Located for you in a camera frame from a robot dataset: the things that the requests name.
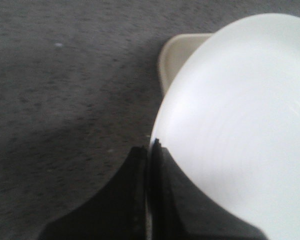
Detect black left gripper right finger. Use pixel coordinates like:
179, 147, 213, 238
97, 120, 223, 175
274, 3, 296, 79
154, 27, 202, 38
148, 139, 267, 240

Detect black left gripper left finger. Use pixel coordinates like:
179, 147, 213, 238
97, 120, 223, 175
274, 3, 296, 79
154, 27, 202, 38
39, 147, 147, 240

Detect white round plate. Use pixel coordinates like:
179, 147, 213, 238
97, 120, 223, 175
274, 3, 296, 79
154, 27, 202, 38
150, 13, 300, 240

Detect cream rabbit serving tray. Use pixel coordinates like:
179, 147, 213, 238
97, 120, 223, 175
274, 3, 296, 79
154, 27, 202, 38
157, 33, 213, 96

